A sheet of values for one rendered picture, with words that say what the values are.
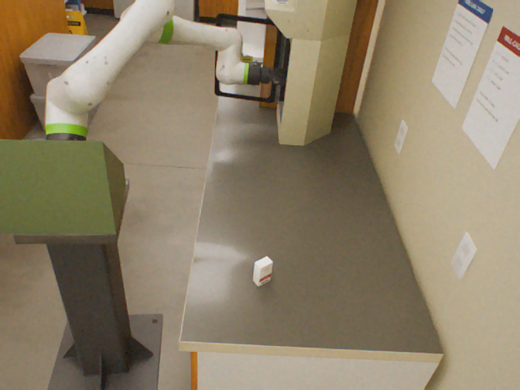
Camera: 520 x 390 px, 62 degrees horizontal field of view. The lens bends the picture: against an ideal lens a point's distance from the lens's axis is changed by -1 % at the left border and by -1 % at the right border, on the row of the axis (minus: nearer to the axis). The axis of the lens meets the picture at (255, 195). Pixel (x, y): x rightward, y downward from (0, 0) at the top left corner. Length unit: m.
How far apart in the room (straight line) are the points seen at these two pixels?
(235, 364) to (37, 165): 0.79
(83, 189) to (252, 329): 0.65
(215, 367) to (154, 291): 1.32
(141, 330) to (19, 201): 1.12
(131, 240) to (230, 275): 1.58
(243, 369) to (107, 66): 0.95
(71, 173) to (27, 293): 1.41
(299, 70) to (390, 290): 0.93
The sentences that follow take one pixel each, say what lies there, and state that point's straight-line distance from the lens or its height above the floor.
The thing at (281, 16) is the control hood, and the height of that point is 1.49.
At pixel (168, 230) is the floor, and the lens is 2.90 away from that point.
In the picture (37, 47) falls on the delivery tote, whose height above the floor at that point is 0.65.
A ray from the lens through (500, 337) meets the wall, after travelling 1.16.
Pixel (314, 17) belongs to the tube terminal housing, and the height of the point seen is 1.50.
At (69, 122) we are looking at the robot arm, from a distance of 1.50.
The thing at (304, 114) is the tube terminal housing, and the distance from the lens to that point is 1.92.
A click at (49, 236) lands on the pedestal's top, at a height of 0.93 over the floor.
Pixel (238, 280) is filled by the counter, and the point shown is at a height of 0.94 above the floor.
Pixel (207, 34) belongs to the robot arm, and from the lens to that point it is 1.89.
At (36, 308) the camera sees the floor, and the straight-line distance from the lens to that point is 2.62.
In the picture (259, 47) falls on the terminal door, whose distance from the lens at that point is 2.14.
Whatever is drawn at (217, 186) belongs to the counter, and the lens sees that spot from 1.68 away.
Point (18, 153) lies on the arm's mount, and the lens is 1.39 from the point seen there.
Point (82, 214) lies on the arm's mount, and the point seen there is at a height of 1.02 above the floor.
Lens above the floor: 1.93
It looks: 37 degrees down
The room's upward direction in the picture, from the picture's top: 6 degrees clockwise
